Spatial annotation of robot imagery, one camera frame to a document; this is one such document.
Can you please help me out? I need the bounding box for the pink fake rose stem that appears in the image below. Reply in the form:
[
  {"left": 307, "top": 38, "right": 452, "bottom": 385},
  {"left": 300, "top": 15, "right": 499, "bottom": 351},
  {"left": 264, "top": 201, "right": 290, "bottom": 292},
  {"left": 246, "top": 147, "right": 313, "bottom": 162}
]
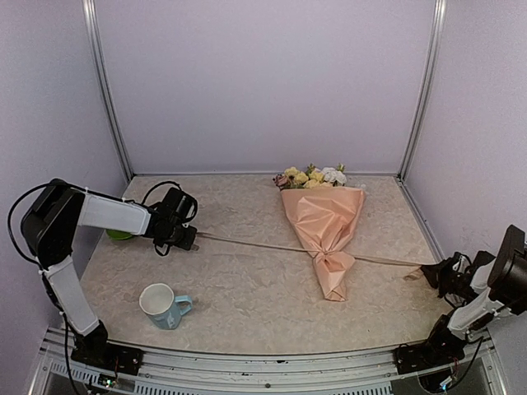
[{"left": 273, "top": 174, "right": 290, "bottom": 190}]

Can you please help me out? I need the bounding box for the pink beige wrapping paper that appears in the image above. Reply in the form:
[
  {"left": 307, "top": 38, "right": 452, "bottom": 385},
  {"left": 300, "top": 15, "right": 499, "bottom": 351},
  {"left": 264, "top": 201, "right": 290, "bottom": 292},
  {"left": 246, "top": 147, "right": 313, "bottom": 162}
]
[{"left": 281, "top": 187, "right": 366, "bottom": 302}]

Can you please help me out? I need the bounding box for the white fake rose stem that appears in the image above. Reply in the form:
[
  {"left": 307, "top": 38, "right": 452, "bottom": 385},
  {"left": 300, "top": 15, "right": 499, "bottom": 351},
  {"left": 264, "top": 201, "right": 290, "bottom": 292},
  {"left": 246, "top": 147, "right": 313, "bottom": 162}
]
[{"left": 321, "top": 163, "right": 347, "bottom": 186}]

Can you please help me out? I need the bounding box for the yellow fake flower stem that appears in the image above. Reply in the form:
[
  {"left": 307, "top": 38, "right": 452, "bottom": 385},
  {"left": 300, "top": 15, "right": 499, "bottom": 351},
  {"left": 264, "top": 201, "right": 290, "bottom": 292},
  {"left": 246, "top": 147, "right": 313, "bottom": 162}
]
[{"left": 280, "top": 165, "right": 333, "bottom": 189}]

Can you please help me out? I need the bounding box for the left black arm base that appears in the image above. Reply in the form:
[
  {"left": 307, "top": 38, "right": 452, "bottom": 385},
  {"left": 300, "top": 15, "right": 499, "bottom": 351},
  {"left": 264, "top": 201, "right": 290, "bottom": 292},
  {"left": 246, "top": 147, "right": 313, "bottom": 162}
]
[{"left": 71, "top": 343, "right": 143, "bottom": 376}]

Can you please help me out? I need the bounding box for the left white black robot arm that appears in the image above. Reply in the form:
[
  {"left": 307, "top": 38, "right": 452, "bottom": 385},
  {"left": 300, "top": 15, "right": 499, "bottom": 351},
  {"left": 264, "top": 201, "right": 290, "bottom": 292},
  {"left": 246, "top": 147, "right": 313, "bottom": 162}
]
[{"left": 21, "top": 179, "right": 198, "bottom": 366}]

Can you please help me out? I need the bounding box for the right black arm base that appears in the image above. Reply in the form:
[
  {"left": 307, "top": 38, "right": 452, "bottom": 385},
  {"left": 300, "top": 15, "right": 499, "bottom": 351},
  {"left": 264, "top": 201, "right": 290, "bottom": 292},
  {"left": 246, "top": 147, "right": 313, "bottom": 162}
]
[{"left": 394, "top": 329, "right": 467, "bottom": 374}]

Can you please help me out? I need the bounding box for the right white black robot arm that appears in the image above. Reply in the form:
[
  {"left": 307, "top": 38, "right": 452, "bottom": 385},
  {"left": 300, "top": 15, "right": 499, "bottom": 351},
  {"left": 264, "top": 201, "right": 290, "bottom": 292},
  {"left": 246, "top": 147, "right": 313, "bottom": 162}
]
[{"left": 420, "top": 225, "right": 526, "bottom": 365}]

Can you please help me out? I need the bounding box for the green plate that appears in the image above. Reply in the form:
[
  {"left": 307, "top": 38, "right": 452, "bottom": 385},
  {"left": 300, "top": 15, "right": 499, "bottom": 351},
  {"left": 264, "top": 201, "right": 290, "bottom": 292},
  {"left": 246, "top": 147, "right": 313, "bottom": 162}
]
[{"left": 105, "top": 230, "right": 134, "bottom": 241}]

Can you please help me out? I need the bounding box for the blue white ceramic mug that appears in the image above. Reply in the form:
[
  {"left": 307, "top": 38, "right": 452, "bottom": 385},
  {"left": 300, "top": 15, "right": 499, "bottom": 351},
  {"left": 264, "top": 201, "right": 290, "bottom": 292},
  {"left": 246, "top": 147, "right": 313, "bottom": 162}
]
[{"left": 138, "top": 283, "right": 193, "bottom": 330}]

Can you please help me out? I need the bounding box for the front aluminium rail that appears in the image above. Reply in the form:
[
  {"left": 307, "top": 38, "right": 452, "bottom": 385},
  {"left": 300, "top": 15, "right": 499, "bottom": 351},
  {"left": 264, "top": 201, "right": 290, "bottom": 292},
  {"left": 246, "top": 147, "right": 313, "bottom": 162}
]
[{"left": 24, "top": 328, "right": 509, "bottom": 394}]

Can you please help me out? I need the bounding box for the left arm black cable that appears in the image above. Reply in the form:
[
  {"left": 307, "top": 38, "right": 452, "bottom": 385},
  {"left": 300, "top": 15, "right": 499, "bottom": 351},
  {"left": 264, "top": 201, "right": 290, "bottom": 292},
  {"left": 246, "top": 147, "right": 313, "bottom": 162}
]
[{"left": 7, "top": 183, "right": 54, "bottom": 264}]

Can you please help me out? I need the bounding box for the right aluminium frame post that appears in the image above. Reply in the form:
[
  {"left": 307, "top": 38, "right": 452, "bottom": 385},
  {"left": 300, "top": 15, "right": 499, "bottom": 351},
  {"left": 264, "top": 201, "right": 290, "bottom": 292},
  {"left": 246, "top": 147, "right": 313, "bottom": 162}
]
[{"left": 398, "top": 0, "right": 447, "bottom": 184}]

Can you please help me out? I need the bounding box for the aluminium frame post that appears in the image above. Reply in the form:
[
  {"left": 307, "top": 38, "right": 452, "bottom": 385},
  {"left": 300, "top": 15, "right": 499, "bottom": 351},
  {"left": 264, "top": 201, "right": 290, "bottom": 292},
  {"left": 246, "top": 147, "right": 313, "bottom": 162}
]
[
  {"left": 82, "top": 0, "right": 134, "bottom": 182},
  {"left": 398, "top": 0, "right": 447, "bottom": 184}
]

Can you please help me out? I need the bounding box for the left aluminium frame post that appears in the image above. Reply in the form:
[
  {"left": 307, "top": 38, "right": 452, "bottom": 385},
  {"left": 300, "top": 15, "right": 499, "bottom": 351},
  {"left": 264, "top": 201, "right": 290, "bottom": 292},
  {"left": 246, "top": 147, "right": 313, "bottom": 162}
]
[{"left": 82, "top": 0, "right": 134, "bottom": 182}]

